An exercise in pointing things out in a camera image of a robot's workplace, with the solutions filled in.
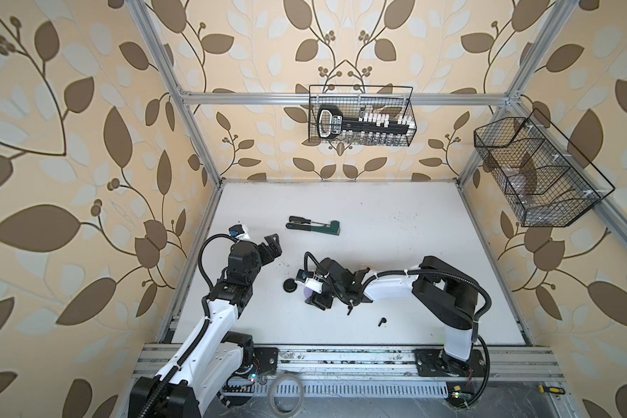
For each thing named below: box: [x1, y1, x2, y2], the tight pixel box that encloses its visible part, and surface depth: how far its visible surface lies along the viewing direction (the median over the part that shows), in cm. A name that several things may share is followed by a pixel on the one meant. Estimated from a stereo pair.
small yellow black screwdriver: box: [538, 384, 567, 395], surface depth 71 cm
